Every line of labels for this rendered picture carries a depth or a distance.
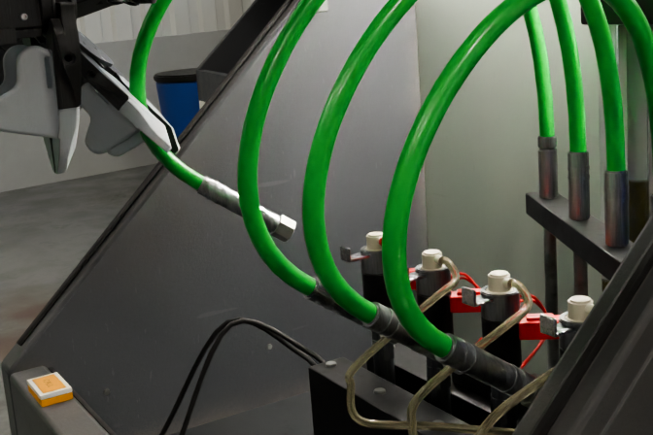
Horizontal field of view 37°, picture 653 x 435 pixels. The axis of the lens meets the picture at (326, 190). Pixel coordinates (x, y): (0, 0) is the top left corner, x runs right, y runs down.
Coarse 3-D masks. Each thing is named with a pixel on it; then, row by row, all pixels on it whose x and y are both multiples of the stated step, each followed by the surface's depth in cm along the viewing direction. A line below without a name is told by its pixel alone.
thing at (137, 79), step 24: (168, 0) 85; (144, 24) 85; (528, 24) 90; (144, 48) 85; (144, 72) 86; (144, 96) 86; (552, 96) 92; (552, 120) 92; (552, 144) 92; (168, 168) 88
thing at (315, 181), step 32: (416, 0) 63; (384, 32) 62; (608, 32) 72; (352, 64) 61; (608, 64) 73; (352, 96) 62; (608, 96) 74; (320, 128) 61; (608, 128) 74; (320, 160) 61; (608, 160) 75; (320, 192) 61; (608, 192) 75; (320, 224) 62; (608, 224) 76; (320, 256) 62; (352, 288) 64; (384, 320) 65
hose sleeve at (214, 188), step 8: (200, 184) 88; (208, 184) 88; (216, 184) 89; (224, 184) 89; (200, 192) 89; (208, 192) 89; (216, 192) 89; (224, 192) 89; (232, 192) 89; (216, 200) 89; (224, 200) 89; (232, 200) 89; (232, 208) 89; (264, 208) 90; (240, 216) 90; (264, 216) 90; (272, 216) 90; (272, 224) 90
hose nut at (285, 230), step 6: (282, 216) 91; (282, 222) 90; (288, 222) 90; (294, 222) 91; (276, 228) 90; (282, 228) 90; (288, 228) 90; (276, 234) 90; (282, 234) 90; (288, 234) 90; (282, 240) 91
